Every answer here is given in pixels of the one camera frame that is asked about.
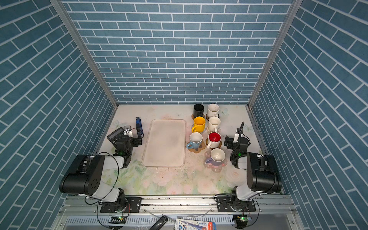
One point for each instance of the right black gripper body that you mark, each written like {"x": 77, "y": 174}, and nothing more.
{"x": 232, "y": 145}

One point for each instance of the blue grey woven coaster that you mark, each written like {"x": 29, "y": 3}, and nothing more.
{"x": 205, "y": 130}

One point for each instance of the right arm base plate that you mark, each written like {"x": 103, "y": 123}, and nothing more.
{"x": 225, "y": 204}

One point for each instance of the yellow mug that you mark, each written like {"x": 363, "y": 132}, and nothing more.
{"x": 199, "y": 124}

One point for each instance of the beige serving tray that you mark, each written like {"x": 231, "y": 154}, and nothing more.
{"x": 165, "y": 145}

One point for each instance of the brown paw print coaster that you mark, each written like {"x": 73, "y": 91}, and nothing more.
{"x": 201, "y": 147}

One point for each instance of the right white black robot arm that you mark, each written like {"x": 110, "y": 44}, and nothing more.
{"x": 262, "y": 175}

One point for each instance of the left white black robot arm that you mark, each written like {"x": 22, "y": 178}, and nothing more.
{"x": 85, "y": 173}

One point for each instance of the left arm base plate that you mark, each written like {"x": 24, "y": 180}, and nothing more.
{"x": 130, "y": 204}

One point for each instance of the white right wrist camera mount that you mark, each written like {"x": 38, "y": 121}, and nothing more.
{"x": 236, "y": 136}

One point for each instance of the blue stapler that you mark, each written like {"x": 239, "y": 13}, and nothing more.
{"x": 139, "y": 128}

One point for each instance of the white mug grey handle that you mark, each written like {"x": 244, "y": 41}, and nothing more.
{"x": 216, "y": 157}

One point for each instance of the red inside mug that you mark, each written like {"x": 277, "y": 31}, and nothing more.
{"x": 213, "y": 140}

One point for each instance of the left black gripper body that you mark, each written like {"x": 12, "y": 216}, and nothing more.
{"x": 133, "y": 143}

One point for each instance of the black calculator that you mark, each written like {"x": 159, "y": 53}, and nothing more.
{"x": 115, "y": 133}

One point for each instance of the black handheld device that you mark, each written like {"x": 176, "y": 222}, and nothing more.
{"x": 159, "y": 223}

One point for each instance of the black mug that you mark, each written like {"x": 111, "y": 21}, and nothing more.
{"x": 198, "y": 110}

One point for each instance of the green circuit board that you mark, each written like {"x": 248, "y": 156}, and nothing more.
{"x": 117, "y": 220}

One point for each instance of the light blue floral mug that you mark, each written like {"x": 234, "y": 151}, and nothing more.
{"x": 195, "y": 141}

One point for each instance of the pink flower coaster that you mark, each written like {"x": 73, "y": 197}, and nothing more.
{"x": 216, "y": 169}

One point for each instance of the dark brown wooden coaster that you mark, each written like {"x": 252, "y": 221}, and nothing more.
{"x": 207, "y": 118}

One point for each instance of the cream white mug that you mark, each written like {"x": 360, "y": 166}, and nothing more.
{"x": 214, "y": 123}

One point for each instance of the white speckled mug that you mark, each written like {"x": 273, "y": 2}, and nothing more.
{"x": 213, "y": 110}

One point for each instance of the brown cork round coaster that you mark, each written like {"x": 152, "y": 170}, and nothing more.
{"x": 219, "y": 144}

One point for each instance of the aluminium front rail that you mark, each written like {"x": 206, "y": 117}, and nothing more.
{"x": 273, "y": 212}

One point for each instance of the blue white printed package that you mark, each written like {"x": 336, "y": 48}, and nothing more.
{"x": 184, "y": 224}

